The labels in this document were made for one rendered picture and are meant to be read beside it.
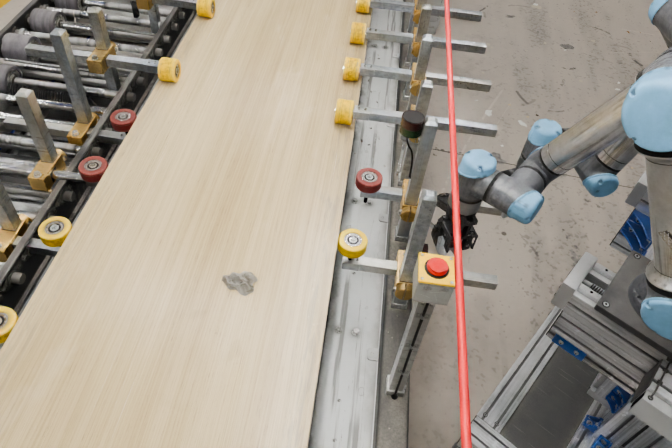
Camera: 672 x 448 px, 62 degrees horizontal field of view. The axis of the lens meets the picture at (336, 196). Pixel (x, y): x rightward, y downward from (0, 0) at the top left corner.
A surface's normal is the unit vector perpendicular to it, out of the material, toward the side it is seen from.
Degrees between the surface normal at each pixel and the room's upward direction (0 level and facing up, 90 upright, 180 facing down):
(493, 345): 0
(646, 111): 83
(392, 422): 0
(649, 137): 83
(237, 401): 0
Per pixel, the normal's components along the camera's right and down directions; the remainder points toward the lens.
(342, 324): 0.07, -0.69
